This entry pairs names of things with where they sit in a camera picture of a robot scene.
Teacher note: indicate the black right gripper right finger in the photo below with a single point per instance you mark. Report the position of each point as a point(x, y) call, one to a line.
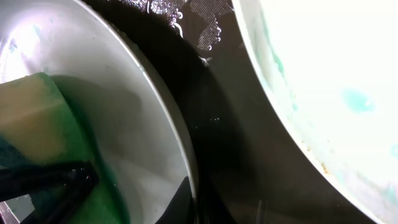
point(180, 209)

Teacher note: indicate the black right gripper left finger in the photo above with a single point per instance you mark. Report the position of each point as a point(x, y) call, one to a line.
point(78, 178)

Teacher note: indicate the yellow green sponge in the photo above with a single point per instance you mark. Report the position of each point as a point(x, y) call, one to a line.
point(38, 128)

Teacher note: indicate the white plate cleaned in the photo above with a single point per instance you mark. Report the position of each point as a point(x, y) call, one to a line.
point(329, 70)
point(115, 93)

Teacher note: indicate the large dark serving tray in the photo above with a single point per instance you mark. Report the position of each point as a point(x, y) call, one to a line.
point(250, 169)

